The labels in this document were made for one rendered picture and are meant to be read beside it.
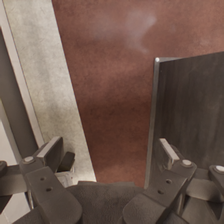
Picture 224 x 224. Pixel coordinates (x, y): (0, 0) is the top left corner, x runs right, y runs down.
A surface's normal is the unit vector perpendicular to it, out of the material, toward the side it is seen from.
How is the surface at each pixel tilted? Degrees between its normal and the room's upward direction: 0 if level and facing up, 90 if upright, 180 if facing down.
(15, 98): 0
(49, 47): 0
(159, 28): 0
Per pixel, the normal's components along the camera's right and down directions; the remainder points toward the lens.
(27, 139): -0.01, 0.25
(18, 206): 0.98, -0.17
